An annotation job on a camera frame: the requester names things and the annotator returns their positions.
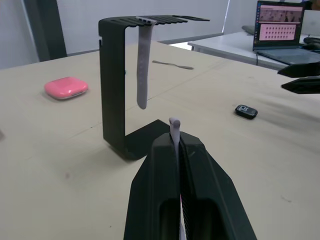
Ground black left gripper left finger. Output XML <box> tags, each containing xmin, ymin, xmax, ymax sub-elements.
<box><xmin>123</xmin><ymin>132</ymin><xmax>181</xmax><ymax>240</ymax></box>

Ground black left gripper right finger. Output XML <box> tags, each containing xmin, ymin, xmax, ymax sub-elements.
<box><xmin>178</xmin><ymin>133</ymin><xmax>258</xmax><ymax>240</ymax></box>

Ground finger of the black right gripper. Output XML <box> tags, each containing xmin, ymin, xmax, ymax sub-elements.
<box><xmin>277</xmin><ymin>60</ymin><xmax>320</xmax><ymax>78</ymax></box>
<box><xmin>280</xmin><ymin>77</ymin><xmax>320</xmax><ymax>95</ymax></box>

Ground black watch body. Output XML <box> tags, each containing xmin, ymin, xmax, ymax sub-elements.
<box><xmin>234</xmin><ymin>104</ymin><xmax>259</xmax><ymax>121</ymax></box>

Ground black object beside laptop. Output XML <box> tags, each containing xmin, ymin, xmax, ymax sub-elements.
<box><xmin>302</xmin><ymin>36</ymin><xmax>320</xmax><ymax>52</ymax></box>

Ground open laptop with pink screen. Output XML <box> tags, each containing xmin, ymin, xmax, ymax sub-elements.
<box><xmin>252</xmin><ymin>0</ymin><xmax>320</xmax><ymax>64</ymax></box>

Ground white monitor back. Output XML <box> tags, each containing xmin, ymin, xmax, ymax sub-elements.
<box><xmin>298</xmin><ymin>9</ymin><xmax>320</xmax><ymax>36</ymax></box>

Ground dark grey pouch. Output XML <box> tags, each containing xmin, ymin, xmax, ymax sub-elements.
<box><xmin>240</xmin><ymin>24</ymin><xmax>258</xmax><ymax>36</ymax></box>

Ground white background desk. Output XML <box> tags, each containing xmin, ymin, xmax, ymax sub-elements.
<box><xmin>187</xmin><ymin>30</ymin><xmax>320</xmax><ymax>71</ymax></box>

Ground pink rounded case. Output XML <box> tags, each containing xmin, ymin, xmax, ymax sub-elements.
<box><xmin>44</xmin><ymin>77</ymin><xmax>89</xmax><ymax>102</ymax></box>

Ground dark vertical pillar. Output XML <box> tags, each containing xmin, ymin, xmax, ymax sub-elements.
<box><xmin>24</xmin><ymin>0</ymin><xmax>68</xmax><ymax>64</ymax></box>

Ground black watch strap stand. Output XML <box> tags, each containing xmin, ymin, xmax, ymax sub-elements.
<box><xmin>97</xmin><ymin>15</ymin><xmax>211</xmax><ymax>161</ymax></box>

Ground lavender watch strap with holes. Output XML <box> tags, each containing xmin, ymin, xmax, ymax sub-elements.
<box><xmin>135</xmin><ymin>15</ymin><xmax>159</xmax><ymax>110</ymax></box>

